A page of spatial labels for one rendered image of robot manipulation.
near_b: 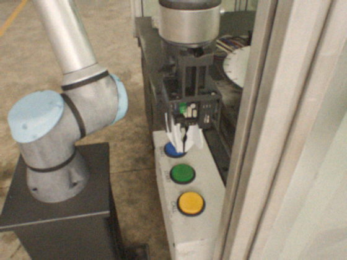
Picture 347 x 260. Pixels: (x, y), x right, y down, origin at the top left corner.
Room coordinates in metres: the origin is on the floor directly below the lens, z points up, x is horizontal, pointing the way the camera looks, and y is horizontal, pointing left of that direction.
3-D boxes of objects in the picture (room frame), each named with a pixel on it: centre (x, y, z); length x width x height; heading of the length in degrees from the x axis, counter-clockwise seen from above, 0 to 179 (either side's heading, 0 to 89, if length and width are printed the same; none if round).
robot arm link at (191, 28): (0.36, -0.02, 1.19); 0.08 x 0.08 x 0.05
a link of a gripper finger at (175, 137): (0.36, -0.01, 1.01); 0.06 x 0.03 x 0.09; 10
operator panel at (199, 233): (0.38, -0.03, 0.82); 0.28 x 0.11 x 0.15; 10
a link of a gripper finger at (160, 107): (0.38, 0.00, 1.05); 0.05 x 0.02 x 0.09; 100
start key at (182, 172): (0.38, -0.02, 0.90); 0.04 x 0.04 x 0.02
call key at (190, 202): (0.31, -0.03, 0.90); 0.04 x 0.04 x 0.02
